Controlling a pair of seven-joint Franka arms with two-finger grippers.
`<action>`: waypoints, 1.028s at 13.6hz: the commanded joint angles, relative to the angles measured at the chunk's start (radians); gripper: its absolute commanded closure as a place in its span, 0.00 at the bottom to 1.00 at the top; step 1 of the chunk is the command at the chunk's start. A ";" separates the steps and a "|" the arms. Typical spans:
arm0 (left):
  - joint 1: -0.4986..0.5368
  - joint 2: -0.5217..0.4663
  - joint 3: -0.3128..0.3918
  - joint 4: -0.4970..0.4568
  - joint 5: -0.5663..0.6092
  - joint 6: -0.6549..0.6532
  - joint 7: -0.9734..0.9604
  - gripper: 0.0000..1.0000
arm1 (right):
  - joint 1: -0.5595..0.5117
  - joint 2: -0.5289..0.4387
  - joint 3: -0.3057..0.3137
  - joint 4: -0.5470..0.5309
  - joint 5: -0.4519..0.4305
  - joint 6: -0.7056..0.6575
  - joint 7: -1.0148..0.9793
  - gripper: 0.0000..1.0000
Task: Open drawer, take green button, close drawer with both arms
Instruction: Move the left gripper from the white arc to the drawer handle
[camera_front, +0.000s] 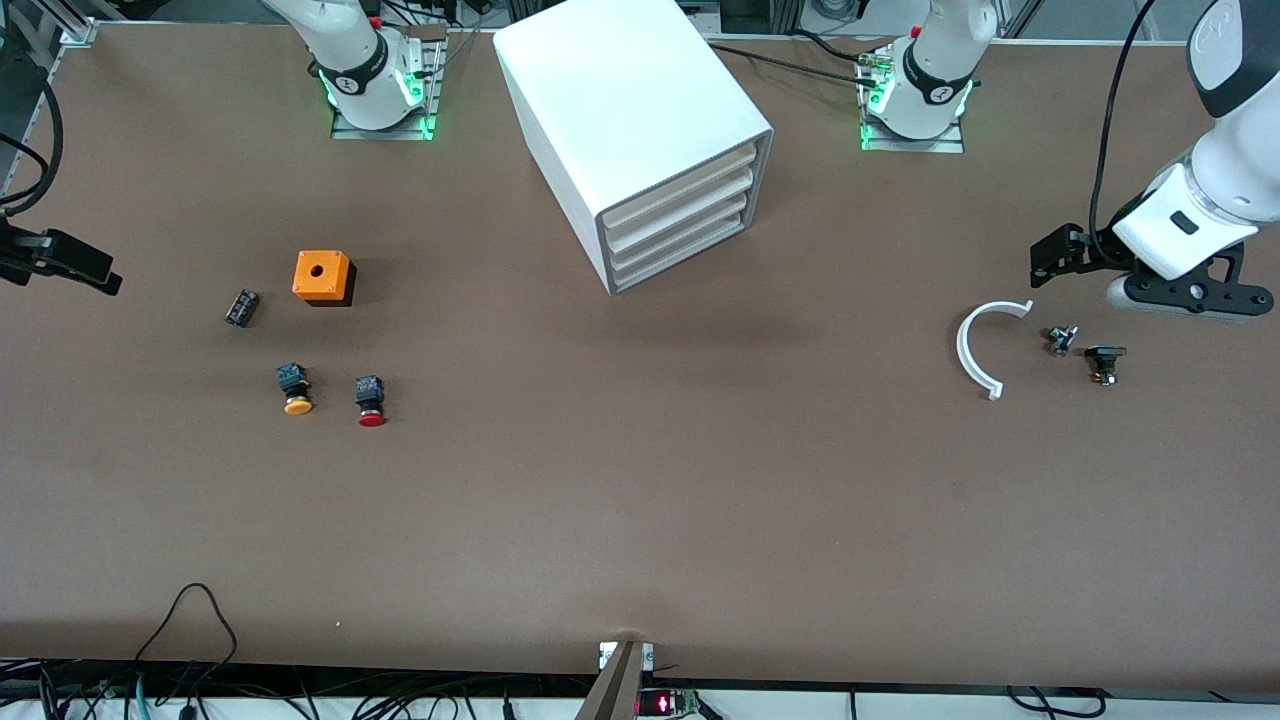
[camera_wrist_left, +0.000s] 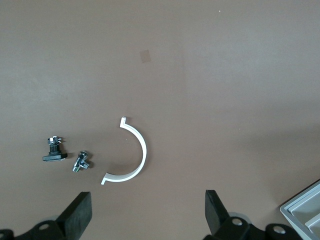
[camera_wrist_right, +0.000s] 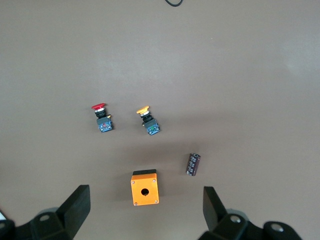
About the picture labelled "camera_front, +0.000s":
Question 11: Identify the orange button box with hole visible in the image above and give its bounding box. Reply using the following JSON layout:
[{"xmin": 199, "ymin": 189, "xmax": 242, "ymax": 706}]
[{"xmin": 292, "ymin": 249, "xmax": 358, "ymax": 308}]

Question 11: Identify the yellow mushroom push button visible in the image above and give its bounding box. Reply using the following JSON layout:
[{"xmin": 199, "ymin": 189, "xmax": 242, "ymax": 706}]
[{"xmin": 276, "ymin": 362, "xmax": 315, "ymax": 417}]

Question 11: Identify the red mushroom push button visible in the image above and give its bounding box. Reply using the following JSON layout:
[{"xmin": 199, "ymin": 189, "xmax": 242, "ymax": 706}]
[{"xmin": 354, "ymin": 375, "xmax": 389, "ymax": 429}]

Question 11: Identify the white curved plastic part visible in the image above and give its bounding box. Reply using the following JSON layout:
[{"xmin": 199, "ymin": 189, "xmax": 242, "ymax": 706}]
[{"xmin": 956, "ymin": 299, "xmax": 1035, "ymax": 402}]

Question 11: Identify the circuit board with red display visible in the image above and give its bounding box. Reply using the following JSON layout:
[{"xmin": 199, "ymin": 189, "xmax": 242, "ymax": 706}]
[{"xmin": 636, "ymin": 687, "xmax": 703, "ymax": 719}]

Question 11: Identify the small black bracket part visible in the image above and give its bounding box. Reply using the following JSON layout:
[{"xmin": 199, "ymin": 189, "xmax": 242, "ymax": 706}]
[{"xmin": 1084, "ymin": 344, "xmax": 1129, "ymax": 388}]

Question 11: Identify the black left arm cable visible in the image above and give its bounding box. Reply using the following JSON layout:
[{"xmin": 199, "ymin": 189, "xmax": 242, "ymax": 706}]
[{"xmin": 1088, "ymin": 0, "xmax": 1163, "ymax": 251}]

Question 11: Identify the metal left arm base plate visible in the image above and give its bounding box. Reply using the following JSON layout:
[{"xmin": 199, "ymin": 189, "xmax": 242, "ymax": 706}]
[{"xmin": 857, "ymin": 44, "xmax": 967, "ymax": 154}]

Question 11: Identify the aluminium frame profile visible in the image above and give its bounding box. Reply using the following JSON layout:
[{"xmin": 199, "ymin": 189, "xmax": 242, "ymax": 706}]
[{"xmin": 58, "ymin": 0, "xmax": 103, "ymax": 47}]

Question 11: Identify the black cable behind cabinet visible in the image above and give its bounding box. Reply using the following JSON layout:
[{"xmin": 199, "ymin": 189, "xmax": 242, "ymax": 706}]
[{"xmin": 708, "ymin": 43, "xmax": 889, "ymax": 83}]

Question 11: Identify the black looping cable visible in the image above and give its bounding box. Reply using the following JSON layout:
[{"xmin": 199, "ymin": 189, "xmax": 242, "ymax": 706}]
[{"xmin": 133, "ymin": 582, "xmax": 239, "ymax": 693}]

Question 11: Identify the black coiled cable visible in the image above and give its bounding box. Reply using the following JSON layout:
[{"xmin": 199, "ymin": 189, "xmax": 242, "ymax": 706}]
[{"xmin": 1004, "ymin": 685, "xmax": 1109, "ymax": 720}]

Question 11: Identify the camera mount beam with brackets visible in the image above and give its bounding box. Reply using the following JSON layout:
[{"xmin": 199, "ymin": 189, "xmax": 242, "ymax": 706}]
[{"xmin": 574, "ymin": 640, "xmax": 656, "ymax": 720}]

